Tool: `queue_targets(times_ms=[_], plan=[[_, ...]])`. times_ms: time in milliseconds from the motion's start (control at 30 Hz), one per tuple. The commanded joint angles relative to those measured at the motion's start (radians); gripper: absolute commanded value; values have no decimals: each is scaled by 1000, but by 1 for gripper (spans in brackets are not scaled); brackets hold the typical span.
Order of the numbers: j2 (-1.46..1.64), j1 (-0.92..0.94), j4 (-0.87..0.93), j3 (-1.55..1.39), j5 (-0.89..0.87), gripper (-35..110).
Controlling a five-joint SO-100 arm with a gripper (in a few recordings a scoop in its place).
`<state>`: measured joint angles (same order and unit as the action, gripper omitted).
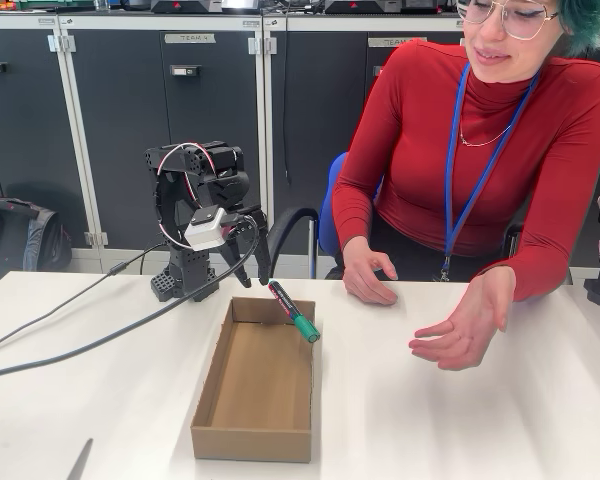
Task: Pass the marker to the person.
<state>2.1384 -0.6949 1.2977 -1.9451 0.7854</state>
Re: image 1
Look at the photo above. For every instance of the person's left hand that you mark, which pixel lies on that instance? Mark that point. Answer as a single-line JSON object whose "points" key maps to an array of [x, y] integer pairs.
{"points": [[475, 330]]}

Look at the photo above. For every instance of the grey device on cabinet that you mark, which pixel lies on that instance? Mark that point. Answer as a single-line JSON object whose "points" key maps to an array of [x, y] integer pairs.
{"points": [[240, 4]]}

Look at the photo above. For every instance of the black case red triangle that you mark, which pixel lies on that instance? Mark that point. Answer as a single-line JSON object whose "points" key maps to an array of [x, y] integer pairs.
{"points": [[355, 6], [185, 6]]}

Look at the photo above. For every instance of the TEAM 5 tape label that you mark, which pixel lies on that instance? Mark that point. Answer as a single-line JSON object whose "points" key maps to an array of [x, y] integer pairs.
{"points": [[395, 42]]}

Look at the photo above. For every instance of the TEAM 4 tape label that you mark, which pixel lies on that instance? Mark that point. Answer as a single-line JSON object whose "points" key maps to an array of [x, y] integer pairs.
{"points": [[190, 38]]}

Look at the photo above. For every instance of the person's right forearm red sleeve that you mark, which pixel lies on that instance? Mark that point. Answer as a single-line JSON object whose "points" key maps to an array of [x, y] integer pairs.
{"points": [[347, 225]]}

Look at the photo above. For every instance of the green capped permanent marker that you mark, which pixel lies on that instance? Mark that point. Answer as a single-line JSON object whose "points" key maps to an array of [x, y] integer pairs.
{"points": [[293, 310]]}

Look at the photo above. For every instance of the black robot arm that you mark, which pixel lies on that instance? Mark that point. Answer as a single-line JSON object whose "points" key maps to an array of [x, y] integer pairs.
{"points": [[180, 270]]}

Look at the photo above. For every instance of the blue office chair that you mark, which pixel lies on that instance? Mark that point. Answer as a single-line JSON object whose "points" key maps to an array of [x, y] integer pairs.
{"points": [[330, 200]]}

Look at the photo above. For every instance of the open cardboard box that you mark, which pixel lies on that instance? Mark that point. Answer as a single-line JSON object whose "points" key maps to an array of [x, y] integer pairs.
{"points": [[260, 380]]}

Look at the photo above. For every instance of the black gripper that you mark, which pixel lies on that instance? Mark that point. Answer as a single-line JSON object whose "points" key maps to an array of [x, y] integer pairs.
{"points": [[243, 231]]}

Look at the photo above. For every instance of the white camera box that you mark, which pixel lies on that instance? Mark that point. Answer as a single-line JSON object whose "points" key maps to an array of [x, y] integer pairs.
{"points": [[205, 230]]}

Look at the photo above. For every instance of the green box on cabinet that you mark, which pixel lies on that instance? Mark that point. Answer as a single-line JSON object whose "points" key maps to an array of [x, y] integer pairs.
{"points": [[55, 4]]}

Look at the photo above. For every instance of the person in red sweater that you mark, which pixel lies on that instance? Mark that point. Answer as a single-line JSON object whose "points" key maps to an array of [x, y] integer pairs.
{"points": [[415, 165]]}

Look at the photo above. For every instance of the black backpack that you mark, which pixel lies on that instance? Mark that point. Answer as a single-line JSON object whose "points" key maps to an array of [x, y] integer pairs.
{"points": [[25, 240]]}

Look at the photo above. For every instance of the person's left forearm red sleeve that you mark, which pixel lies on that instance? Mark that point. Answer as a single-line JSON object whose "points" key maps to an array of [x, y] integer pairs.
{"points": [[540, 280]]}

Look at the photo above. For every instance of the person's right hand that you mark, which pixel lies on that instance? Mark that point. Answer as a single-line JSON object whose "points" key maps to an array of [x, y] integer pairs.
{"points": [[362, 270]]}

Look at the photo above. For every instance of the grey pointed metal piece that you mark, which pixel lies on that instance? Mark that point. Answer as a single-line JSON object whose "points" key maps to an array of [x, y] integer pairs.
{"points": [[80, 462]]}

